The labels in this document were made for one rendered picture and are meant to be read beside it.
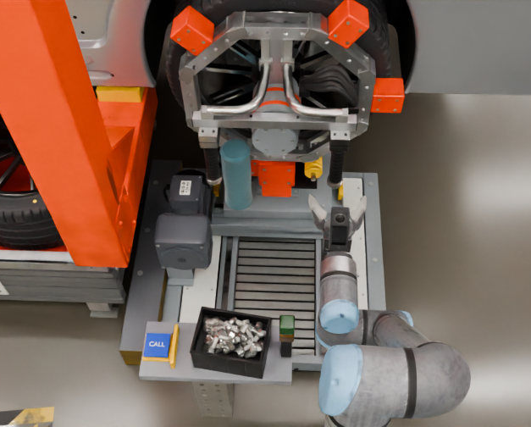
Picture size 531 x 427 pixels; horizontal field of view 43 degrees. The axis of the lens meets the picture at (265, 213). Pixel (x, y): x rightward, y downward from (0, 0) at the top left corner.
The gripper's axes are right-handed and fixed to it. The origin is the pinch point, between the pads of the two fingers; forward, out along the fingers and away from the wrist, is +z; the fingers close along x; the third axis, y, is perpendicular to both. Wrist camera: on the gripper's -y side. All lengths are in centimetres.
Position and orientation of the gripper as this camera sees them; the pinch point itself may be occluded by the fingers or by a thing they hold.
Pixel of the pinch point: (337, 193)
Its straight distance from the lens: 178.1
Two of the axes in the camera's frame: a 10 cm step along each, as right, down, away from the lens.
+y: 0.2, 5.7, 8.2
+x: 10.0, 0.3, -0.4
